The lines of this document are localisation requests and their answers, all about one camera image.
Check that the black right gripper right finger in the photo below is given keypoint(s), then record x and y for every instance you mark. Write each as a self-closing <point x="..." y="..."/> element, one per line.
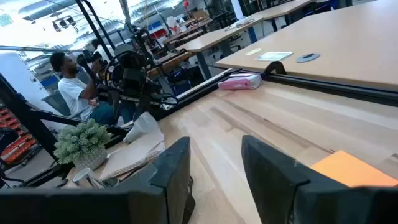
<point x="280" y="193"/>

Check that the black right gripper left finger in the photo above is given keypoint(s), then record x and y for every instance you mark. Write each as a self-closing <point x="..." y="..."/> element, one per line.
<point x="93" y="205"/>

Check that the green plant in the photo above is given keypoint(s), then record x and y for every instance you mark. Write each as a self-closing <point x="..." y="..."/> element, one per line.
<point x="81" y="143"/>

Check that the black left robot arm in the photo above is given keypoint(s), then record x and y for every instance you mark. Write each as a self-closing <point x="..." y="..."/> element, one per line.
<point x="132" y="77"/>

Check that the orange sticky note pad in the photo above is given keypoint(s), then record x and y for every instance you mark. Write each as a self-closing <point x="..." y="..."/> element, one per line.
<point x="348" y="169"/>

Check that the red parts bin rack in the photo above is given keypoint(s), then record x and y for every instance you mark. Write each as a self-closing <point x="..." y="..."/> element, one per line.
<point x="15" y="146"/>

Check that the person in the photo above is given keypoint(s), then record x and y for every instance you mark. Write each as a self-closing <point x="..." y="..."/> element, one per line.
<point x="73" y="93"/>
<point x="101" y="49"/>

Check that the pink white box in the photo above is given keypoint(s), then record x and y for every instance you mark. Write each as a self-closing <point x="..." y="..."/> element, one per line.
<point x="239" y="82"/>

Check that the white card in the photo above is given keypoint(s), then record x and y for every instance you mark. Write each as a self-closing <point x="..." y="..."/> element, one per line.
<point x="273" y="56"/>

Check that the grey desk grommet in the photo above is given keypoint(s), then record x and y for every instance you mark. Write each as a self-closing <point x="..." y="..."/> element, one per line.
<point x="308" y="58"/>

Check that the yellow sticker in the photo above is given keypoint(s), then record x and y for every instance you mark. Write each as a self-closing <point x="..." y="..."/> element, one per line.
<point x="253" y="51"/>

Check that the white cabinet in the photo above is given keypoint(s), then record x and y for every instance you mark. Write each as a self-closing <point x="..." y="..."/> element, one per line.
<point x="21" y="77"/>

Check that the light wooden office desk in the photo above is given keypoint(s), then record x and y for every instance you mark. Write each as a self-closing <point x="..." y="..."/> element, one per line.
<point x="342" y="37"/>
<point x="211" y="37"/>

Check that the black aluminium table frame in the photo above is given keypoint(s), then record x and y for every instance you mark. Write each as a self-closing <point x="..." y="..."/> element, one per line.
<point x="326" y="85"/>

